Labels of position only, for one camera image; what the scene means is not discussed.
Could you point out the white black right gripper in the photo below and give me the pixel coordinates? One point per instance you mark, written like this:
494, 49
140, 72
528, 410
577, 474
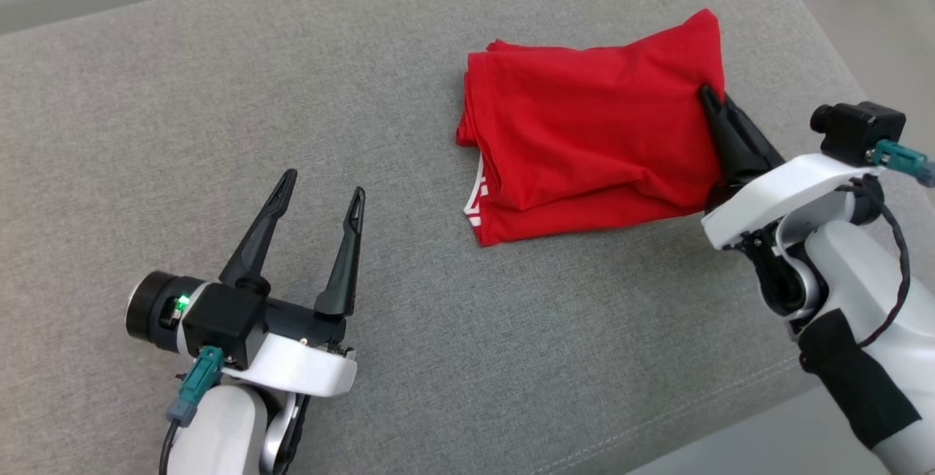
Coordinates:
774, 194

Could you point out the grey fabric sofa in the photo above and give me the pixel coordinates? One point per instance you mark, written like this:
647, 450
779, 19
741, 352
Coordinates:
365, 95

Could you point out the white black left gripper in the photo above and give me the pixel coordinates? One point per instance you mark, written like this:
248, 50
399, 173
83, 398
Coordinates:
307, 369

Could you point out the red jersey striped trim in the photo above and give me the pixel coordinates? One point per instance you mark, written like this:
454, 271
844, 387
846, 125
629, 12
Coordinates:
584, 124

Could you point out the black cylindrical left gripper motor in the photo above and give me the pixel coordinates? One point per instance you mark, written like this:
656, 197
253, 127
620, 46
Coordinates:
150, 310

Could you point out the teal left camera connector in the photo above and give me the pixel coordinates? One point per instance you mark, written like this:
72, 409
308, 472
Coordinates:
197, 380

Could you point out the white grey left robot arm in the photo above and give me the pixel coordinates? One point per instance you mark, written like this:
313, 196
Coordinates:
219, 431

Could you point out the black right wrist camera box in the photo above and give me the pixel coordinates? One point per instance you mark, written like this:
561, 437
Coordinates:
858, 131

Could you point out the teal camera connector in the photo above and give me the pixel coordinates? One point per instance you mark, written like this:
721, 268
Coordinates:
197, 380
902, 159

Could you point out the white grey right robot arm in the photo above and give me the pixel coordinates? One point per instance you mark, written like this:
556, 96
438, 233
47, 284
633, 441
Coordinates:
855, 270

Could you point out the teal right camera connector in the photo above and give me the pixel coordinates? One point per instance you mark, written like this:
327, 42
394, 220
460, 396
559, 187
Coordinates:
902, 159

